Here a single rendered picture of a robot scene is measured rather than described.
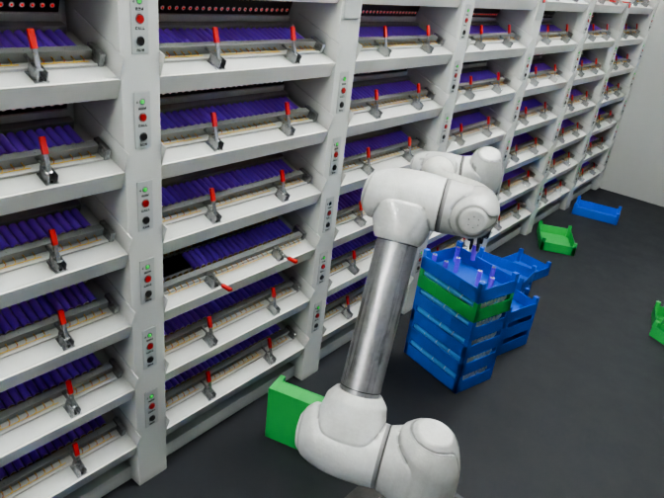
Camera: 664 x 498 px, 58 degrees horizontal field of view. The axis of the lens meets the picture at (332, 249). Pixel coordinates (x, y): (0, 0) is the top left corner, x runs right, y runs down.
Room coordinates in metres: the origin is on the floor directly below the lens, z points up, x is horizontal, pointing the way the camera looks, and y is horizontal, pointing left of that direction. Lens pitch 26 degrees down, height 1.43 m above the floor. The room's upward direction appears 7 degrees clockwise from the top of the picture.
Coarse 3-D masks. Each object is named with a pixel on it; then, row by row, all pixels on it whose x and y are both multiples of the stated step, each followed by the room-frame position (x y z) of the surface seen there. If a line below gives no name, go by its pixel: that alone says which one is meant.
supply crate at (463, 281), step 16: (448, 256) 2.14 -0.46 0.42; (464, 256) 2.14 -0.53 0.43; (432, 272) 2.01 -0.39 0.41; (448, 272) 1.95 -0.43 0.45; (464, 272) 2.05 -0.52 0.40; (496, 272) 2.02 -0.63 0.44; (464, 288) 1.88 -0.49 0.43; (480, 288) 1.83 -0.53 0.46; (496, 288) 1.87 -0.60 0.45; (512, 288) 1.93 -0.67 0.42
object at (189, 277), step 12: (276, 240) 1.71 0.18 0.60; (288, 240) 1.74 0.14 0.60; (252, 252) 1.62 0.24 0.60; (264, 252) 1.66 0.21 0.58; (216, 264) 1.51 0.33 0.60; (228, 264) 1.54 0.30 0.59; (180, 276) 1.42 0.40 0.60; (192, 276) 1.43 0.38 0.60; (216, 276) 1.49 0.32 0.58; (168, 288) 1.37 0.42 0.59
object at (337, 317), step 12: (348, 288) 2.16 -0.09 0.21; (360, 288) 2.18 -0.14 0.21; (336, 300) 2.05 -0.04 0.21; (348, 300) 2.02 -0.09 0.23; (360, 300) 2.13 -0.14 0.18; (336, 312) 2.01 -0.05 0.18; (348, 312) 2.01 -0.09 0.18; (324, 324) 1.93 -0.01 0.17; (336, 324) 1.96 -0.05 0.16; (348, 324) 2.01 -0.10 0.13; (324, 336) 1.88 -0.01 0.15
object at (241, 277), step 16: (288, 224) 1.85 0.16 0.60; (304, 224) 1.82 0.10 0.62; (304, 240) 1.81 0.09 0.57; (272, 256) 1.67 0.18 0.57; (304, 256) 1.76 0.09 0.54; (224, 272) 1.53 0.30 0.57; (240, 272) 1.55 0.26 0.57; (256, 272) 1.57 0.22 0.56; (272, 272) 1.64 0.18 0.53; (192, 288) 1.42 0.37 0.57; (208, 288) 1.44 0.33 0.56; (240, 288) 1.54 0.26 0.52; (176, 304) 1.34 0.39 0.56; (192, 304) 1.39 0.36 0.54
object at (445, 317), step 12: (420, 288) 2.04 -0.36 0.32; (420, 300) 2.03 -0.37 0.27; (432, 312) 1.97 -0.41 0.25; (444, 312) 1.93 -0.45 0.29; (504, 312) 1.94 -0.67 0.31; (456, 324) 1.87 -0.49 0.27; (468, 324) 1.83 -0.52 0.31; (492, 324) 1.89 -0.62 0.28; (504, 324) 1.94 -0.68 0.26; (468, 336) 1.83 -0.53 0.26; (480, 336) 1.86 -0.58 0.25
